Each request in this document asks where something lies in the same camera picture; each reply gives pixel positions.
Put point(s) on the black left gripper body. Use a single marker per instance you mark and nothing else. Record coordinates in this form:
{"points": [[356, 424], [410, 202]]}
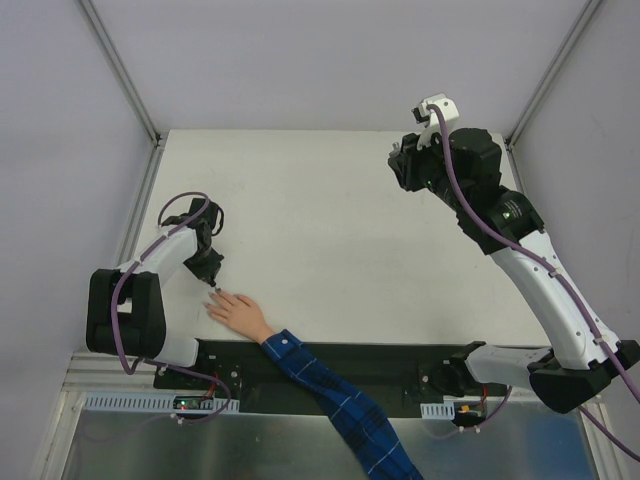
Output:
{"points": [[207, 265]]}

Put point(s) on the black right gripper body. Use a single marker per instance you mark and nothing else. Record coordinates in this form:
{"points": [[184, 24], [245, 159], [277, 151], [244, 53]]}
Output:
{"points": [[405, 163]]}

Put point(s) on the nail polish bottle glass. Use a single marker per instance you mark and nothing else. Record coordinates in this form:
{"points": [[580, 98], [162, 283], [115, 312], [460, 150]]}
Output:
{"points": [[396, 147]]}

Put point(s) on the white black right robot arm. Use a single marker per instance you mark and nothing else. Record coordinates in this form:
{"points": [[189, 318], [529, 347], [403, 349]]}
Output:
{"points": [[584, 355]]}

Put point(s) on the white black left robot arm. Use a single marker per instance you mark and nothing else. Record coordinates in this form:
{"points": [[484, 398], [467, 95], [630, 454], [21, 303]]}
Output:
{"points": [[126, 316]]}

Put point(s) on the blue plaid sleeve forearm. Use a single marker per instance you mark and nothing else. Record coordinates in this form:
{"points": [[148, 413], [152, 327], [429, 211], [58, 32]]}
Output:
{"points": [[359, 420]]}

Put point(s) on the person's bare hand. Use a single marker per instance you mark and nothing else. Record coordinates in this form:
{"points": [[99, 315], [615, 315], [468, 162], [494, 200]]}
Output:
{"points": [[239, 314]]}

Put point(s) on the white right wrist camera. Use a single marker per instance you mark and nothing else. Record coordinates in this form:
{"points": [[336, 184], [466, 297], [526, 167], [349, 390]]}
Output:
{"points": [[435, 113]]}

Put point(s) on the white slotted cable duct left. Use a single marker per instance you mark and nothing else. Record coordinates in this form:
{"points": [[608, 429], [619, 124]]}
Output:
{"points": [[157, 403]]}

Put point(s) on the white slotted cable duct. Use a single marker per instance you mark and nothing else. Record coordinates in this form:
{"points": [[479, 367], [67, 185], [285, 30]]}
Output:
{"points": [[157, 403], [438, 411]]}

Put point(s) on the aluminium frame post left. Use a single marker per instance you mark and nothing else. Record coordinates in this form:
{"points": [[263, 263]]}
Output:
{"points": [[108, 48]]}

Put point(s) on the aluminium frame post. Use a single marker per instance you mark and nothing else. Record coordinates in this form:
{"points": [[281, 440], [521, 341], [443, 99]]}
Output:
{"points": [[108, 48], [585, 18]]}

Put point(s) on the aluminium frame post right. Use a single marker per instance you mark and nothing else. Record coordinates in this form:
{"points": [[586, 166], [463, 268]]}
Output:
{"points": [[585, 18]]}

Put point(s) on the white slotted cable duct right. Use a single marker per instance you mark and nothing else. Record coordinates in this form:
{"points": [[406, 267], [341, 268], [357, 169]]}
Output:
{"points": [[438, 411]]}

